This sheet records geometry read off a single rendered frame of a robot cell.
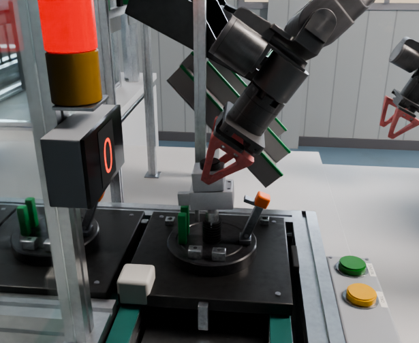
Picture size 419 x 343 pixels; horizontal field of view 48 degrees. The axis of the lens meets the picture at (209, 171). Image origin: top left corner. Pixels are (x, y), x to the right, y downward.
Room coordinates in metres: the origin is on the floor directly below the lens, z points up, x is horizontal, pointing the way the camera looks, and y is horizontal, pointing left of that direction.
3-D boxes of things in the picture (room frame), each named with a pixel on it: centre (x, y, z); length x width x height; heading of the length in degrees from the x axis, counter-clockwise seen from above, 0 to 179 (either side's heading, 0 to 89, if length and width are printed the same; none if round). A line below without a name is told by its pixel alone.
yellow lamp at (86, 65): (0.46, 0.13, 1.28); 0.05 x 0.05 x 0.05
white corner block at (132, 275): (0.55, 0.10, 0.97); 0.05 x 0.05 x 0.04; 84
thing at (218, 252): (0.59, -0.01, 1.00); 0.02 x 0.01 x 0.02; 84
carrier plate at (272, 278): (0.64, 0.00, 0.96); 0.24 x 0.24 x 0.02; 84
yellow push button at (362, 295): (0.53, -0.21, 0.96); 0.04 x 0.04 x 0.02
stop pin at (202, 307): (0.51, 0.01, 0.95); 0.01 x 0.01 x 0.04; 84
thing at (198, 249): (0.59, 0.02, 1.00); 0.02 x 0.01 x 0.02; 84
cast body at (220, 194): (0.64, 0.01, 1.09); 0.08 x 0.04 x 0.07; 85
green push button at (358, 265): (0.60, -0.22, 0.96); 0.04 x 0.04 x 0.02
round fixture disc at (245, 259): (0.64, 0.00, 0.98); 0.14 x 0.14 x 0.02
